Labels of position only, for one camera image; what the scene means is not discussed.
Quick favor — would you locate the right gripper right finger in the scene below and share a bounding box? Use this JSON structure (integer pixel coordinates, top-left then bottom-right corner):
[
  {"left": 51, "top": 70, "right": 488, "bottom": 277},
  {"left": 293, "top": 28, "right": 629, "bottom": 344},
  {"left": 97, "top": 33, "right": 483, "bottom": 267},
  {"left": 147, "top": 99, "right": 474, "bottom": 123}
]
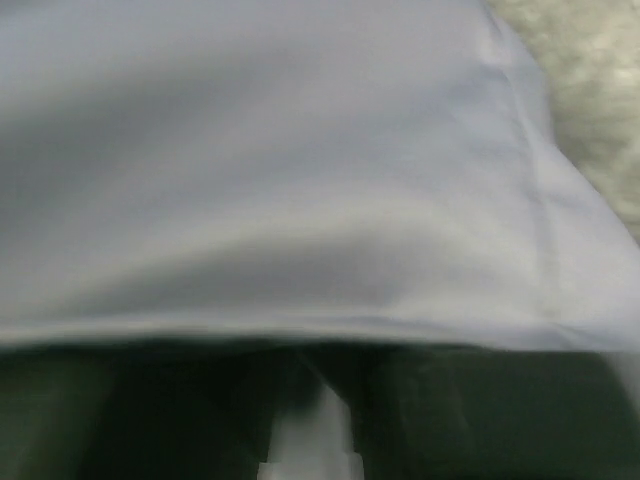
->
[{"left": 309, "top": 345, "right": 639, "bottom": 479}]

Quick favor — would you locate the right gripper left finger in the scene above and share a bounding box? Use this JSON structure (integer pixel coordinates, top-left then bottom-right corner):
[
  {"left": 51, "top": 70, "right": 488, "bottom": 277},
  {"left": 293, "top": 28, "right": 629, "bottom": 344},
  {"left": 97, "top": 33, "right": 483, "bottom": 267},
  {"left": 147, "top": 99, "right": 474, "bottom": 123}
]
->
[{"left": 1, "top": 340, "right": 325, "bottom": 479}]

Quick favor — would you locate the grey pillowcase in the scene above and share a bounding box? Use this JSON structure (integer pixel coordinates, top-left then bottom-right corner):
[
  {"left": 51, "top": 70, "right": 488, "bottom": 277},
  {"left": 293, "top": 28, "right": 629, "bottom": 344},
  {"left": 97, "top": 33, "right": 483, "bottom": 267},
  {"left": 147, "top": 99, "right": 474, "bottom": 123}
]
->
[{"left": 1, "top": 1, "right": 639, "bottom": 352}]

